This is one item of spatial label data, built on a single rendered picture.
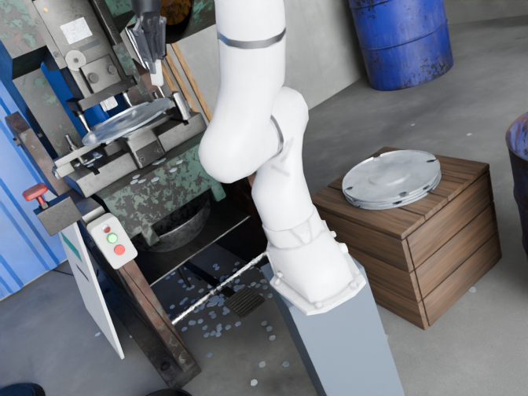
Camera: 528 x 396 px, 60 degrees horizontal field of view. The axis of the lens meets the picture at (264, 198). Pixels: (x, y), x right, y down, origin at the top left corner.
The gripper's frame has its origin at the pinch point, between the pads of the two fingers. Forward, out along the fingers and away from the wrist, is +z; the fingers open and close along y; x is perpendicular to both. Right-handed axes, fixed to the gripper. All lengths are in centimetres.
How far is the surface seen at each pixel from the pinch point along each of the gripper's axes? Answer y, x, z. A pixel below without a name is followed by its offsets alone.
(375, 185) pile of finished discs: 16, -62, 30
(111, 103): 4.1, 22.1, 15.0
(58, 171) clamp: -17.6, 28.5, 29.6
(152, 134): -0.9, 4.2, 19.9
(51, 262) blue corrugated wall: 19, 104, 132
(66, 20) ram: -0.6, 27.8, -10.8
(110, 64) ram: 2.1, 17.6, 1.1
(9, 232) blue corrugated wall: 13, 119, 110
